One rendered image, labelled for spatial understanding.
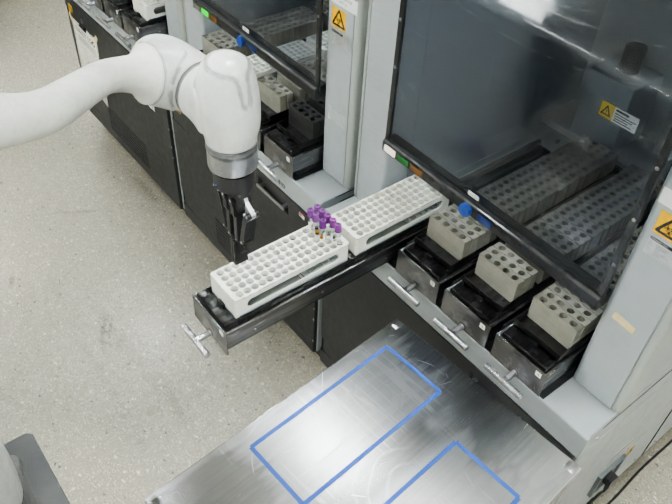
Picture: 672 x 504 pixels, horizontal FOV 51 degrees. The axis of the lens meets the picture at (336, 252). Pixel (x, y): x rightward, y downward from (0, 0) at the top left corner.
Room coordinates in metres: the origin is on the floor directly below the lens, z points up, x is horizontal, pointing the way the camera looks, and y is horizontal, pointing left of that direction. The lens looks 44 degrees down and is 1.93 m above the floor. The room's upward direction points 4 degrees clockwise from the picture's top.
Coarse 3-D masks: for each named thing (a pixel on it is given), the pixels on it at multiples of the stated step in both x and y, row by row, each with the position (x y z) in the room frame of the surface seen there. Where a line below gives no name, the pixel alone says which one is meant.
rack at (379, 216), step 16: (416, 176) 1.38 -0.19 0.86; (384, 192) 1.31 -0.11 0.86; (400, 192) 1.32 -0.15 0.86; (416, 192) 1.33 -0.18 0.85; (432, 192) 1.32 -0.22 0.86; (352, 208) 1.25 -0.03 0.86; (368, 208) 1.26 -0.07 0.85; (384, 208) 1.25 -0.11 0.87; (400, 208) 1.26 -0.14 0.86; (416, 208) 1.26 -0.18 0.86; (432, 208) 1.31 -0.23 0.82; (352, 224) 1.19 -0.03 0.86; (368, 224) 1.19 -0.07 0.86; (384, 224) 1.20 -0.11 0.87; (400, 224) 1.26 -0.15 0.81; (352, 240) 1.15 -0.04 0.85; (368, 240) 1.20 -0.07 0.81; (384, 240) 1.20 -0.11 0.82
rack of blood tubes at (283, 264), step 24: (288, 240) 1.13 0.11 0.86; (312, 240) 1.13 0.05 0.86; (240, 264) 1.04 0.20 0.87; (264, 264) 1.05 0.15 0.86; (288, 264) 1.06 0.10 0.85; (312, 264) 1.06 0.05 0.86; (336, 264) 1.11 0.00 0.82; (216, 288) 0.99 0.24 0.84; (240, 288) 0.97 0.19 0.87; (264, 288) 0.98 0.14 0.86; (288, 288) 1.02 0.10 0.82; (240, 312) 0.94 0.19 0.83
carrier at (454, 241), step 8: (432, 216) 1.22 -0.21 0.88; (440, 216) 1.22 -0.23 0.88; (432, 224) 1.21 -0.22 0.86; (440, 224) 1.19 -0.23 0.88; (448, 224) 1.20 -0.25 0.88; (432, 232) 1.21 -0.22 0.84; (440, 232) 1.19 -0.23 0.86; (448, 232) 1.17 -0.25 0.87; (456, 232) 1.17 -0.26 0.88; (440, 240) 1.19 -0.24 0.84; (448, 240) 1.17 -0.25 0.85; (456, 240) 1.15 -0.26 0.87; (464, 240) 1.14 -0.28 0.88; (448, 248) 1.17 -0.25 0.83; (456, 248) 1.15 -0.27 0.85; (464, 248) 1.14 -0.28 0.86; (456, 256) 1.15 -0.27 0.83; (464, 256) 1.14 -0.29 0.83
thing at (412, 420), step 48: (384, 336) 0.91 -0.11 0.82; (336, 384) 0.79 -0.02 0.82; (384, 384) 0.79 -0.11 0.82; (432, 384) 0.80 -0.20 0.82; (240, 432) 0.67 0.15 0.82; (288, 432) 0.68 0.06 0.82; (336, 432) 0.68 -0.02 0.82; (384, 432) 0.69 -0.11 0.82; (432, 432) 0.69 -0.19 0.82; (480, 432) 0.70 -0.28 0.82; (528, 432) 0.71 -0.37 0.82; (192, 480) 0.57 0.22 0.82; (240, 480) 0.58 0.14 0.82; (288, 480) 0.59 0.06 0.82; (336, 480) 0.59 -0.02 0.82; (384, 480) 0.60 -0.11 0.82; (432, 480) 0.60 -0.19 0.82; (480, 480) 0.61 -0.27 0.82; (528, 480) 0.61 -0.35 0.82
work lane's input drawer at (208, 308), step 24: (408, 240) 1.22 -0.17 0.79; (360, 264) 1.13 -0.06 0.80; (312, 288) 1.04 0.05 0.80; (336, 288) 1.08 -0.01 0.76; (216, 312) 0.95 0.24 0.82; (264, 312) 0.97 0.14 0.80; (288, 312) 1.00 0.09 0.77; (192, 336) 0.93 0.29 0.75; (216, 336) 0.93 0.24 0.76; (240, 336) 0.92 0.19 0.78
